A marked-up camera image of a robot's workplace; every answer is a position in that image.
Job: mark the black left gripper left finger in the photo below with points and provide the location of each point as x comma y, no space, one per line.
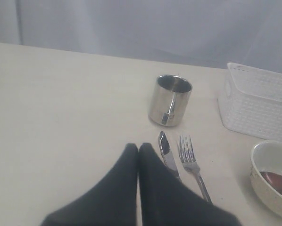
111,202

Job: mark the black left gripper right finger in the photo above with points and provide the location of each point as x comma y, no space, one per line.
165,201

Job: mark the silver table knife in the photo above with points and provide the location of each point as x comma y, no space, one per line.
167,155

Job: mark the silver fork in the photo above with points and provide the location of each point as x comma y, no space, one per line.
189,163

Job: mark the shiny steel cup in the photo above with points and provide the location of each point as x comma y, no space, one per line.
169,100

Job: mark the white bowl dark inside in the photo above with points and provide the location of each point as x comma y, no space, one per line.
266,156

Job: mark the reddish wooden spoon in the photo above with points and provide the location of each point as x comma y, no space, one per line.
273,179

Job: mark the white perforated plastic basket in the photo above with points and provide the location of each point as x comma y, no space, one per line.
250,101

